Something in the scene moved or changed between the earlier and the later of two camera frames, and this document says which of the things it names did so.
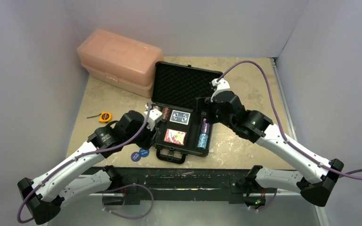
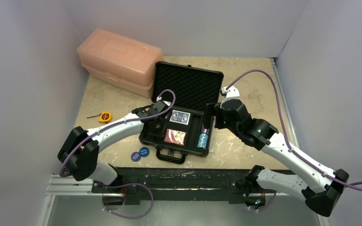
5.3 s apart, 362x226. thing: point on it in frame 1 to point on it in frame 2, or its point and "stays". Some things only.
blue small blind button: [143, 153] stays
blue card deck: [180, 117] stays
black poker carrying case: [181, 130] stays
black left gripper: [150, 136] to [159, 133]
